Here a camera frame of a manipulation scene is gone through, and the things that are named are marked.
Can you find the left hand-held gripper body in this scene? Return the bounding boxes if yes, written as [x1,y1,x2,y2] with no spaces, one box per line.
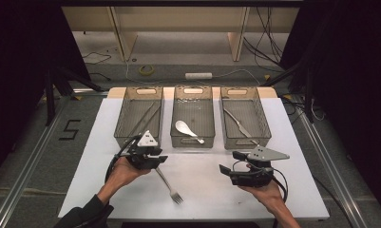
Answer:
[124,129,163,170]

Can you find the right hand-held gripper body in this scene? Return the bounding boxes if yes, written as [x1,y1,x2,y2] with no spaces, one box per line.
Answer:
[229,144,291,188]

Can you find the metal table knife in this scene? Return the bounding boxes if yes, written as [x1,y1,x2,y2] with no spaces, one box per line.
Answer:
[223,107,258,145]

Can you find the metal fork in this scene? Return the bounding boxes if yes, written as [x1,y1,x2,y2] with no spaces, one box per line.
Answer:
[154,166,184,205]

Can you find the silver knife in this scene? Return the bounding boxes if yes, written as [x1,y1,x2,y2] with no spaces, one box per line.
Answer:
[127,102,158,137]

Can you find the white ceramic spoon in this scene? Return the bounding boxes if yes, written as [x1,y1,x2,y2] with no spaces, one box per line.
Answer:
[174,120,206,145]

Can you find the grey translucent plastic bin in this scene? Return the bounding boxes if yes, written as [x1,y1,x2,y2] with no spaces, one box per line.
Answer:
[219,85,273,150]
[113,85,164,149]
[170,85,217,149]

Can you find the person's left hand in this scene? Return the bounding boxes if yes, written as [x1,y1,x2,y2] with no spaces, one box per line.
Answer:
[105,156,152,193]

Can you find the person's right hand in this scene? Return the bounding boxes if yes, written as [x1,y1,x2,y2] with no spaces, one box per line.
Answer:
[239,180,287,211]

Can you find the white table mat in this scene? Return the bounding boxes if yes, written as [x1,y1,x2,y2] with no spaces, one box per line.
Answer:
[57,97,331,221]

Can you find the yellow tape roll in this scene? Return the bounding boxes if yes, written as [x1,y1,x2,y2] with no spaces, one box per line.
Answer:
[138,65,155,77]

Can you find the white power strip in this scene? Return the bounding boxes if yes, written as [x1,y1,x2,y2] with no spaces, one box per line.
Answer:
[184,72,214,81]

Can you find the black metal stand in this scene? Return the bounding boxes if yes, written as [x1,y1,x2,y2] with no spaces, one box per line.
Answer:
[44,65,105,127]
[260,60,315,124]

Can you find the light wooden shelf unit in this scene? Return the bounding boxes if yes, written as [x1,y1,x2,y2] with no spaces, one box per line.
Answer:
[63,6,300,63]

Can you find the black curtain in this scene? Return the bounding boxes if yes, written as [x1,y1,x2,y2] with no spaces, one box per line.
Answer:
[279,0,381,219]
[0,0,92,184]

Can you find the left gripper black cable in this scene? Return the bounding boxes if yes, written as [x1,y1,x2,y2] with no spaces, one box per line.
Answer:
[104,135,142,183]

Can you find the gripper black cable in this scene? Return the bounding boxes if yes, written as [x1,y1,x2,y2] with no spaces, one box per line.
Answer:
[104,135,142,183]
[232,160,289,203]

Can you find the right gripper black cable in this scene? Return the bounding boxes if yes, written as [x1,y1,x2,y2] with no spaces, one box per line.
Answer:
[232,160,289,203]

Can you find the aluminium floor rail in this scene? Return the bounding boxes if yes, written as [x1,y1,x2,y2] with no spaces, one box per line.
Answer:
[291,94,371,228]
[0,98,68,228]

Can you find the white power cable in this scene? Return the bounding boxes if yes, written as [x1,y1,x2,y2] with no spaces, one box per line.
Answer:
[124,58,262,87]

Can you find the bundle of black cables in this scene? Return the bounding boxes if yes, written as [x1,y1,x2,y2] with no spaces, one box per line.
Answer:
[243,6,284,69]

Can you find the thin black floor cable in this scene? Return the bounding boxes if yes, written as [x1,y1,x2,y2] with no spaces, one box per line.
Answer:
[83,51,112,66]

